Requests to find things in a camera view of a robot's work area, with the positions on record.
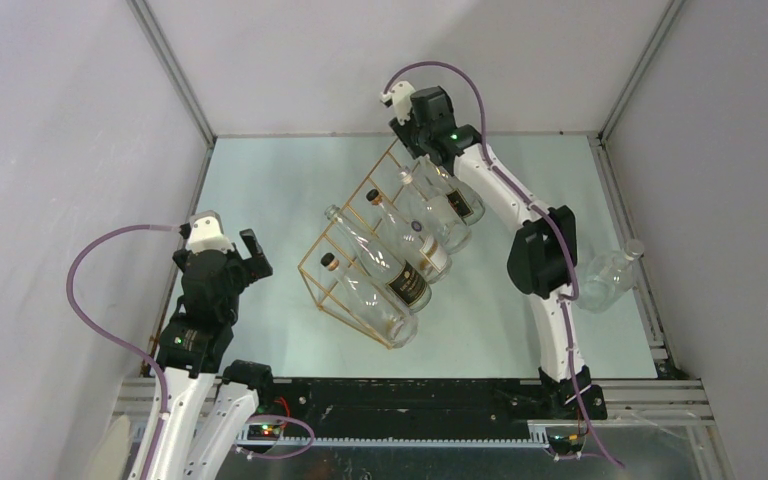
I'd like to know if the clear bottle black cap front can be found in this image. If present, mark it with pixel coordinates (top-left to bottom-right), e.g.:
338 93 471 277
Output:
320 252 418 348

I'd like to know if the squat clear glass bottle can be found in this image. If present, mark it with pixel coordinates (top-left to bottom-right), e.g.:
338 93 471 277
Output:
574 239 645 314

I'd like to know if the greenish bottle black label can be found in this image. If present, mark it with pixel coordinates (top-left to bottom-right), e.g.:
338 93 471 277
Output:
418 155 485 226

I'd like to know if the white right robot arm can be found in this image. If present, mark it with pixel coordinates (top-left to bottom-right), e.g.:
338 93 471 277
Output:
381 81 607 421

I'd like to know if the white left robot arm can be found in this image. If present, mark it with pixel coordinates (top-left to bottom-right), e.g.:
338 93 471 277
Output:
129 226 276 479

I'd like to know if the clear bottle silver cap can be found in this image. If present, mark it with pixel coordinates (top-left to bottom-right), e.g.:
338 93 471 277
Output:
398 167 471 254

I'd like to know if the clear bottle black cap white label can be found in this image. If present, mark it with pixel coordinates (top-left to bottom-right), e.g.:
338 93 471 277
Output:
365 188 452 284

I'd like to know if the clear bottle black gold label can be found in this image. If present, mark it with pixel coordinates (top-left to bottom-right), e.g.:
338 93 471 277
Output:
324 205 432 313

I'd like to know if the left circuit board with leds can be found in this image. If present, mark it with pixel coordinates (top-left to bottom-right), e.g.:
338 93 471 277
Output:
245 423 284 443

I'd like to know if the circuit board with leds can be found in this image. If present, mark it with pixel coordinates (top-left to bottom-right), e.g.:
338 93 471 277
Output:
547 432 589 456
245 423 284 443

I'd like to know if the right circuit board with leds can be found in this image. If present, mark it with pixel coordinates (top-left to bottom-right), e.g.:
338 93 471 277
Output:
547 432 589 456

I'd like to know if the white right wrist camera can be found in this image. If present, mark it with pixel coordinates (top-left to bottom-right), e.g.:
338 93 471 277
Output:
380 81 416 125

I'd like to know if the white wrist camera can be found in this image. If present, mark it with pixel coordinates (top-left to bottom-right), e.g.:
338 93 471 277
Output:
380 81 416 125
185 210 232 254

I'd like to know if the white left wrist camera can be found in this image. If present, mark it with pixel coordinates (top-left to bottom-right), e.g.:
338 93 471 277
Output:
185 210 232 254

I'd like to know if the gold wire wine rack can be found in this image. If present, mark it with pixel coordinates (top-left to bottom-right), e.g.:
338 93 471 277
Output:
297 129 489 351

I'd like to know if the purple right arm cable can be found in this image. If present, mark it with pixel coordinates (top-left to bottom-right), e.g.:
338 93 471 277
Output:
382 60 624 468

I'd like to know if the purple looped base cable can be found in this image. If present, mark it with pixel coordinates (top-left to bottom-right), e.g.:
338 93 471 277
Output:
234 413 317 462

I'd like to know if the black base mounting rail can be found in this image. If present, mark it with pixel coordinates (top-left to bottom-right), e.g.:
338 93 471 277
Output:
258 377 608 441

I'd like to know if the aluminium frame profile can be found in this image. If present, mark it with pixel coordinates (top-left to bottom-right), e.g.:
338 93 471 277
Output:
126 0 217 148

